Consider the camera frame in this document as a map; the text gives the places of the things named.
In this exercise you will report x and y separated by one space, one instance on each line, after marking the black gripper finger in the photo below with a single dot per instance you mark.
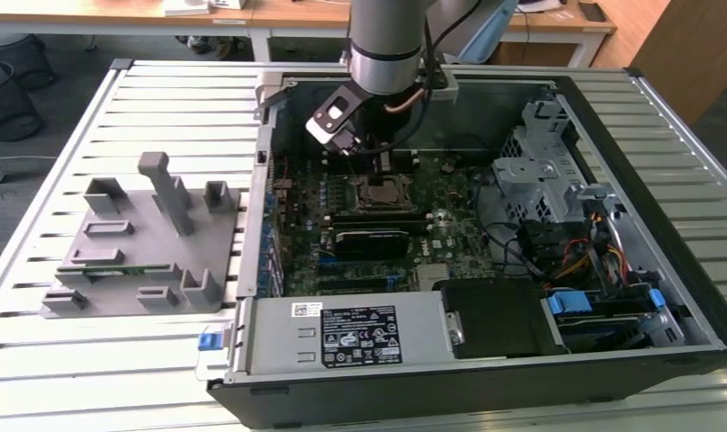
385 163

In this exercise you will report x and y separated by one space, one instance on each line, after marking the silver CPU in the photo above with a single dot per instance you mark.
383 191

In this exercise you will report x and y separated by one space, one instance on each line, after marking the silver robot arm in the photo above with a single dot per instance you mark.
382 45

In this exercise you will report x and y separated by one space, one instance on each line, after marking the CPU socket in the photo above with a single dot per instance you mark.
358 198

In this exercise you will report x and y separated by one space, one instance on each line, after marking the black RAM slot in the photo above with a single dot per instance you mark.
406 159
375 217
375 226

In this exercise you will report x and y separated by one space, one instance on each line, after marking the green motherboard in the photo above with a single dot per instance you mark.
454 216

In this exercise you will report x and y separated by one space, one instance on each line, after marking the black graphics card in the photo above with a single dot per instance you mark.
373 245

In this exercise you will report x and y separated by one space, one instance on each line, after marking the silver metal drive cage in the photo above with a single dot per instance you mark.
532 180

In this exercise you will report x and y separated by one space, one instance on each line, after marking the silver heat sink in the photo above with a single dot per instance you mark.
433 276

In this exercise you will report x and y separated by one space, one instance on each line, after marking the black expansion slot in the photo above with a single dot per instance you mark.
358 283

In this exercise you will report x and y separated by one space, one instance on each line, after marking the black rating label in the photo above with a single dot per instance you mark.
361 335

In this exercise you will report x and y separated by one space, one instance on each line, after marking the white box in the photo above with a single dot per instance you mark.
187 6

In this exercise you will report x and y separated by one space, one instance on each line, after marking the grey parts rack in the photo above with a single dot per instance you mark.
159 252

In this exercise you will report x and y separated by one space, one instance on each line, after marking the grey power supply unit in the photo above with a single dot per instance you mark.
267 333

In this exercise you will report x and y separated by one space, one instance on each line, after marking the blue disk carrier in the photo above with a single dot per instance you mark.
568 303

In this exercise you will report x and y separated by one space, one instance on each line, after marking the green RAM stick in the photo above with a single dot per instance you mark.
135 270

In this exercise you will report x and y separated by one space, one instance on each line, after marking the blue case latch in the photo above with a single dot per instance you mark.
211 342

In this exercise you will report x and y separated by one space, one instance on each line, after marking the black PC case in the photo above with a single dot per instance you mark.
399 400

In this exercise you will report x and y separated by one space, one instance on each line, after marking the brown wooden cabinet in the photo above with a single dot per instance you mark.
688 54

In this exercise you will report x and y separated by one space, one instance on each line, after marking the wooden desk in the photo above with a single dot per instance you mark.
99 18

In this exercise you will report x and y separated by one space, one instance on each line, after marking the blue plastic clip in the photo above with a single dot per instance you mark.
656 300

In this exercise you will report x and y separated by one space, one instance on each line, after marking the black mesh waste bin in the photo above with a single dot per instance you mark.
7 103
36 58

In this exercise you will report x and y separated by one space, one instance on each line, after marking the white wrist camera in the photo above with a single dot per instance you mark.
334 114

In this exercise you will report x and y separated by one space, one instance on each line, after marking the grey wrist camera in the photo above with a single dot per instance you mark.
445 92

